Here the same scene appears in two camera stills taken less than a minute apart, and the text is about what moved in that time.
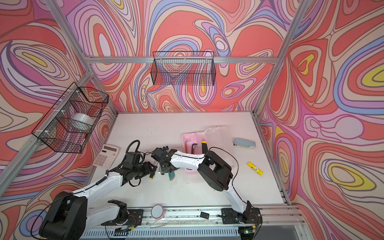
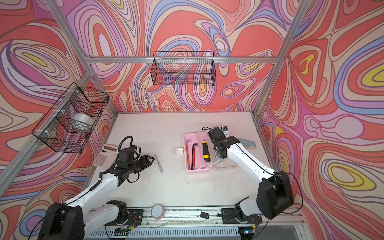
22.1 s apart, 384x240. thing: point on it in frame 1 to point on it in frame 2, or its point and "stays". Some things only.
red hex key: (193, 148) stays
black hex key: (192, 152) stays
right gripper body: (165, 170) to (221, 153)
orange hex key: (186, 146) stays
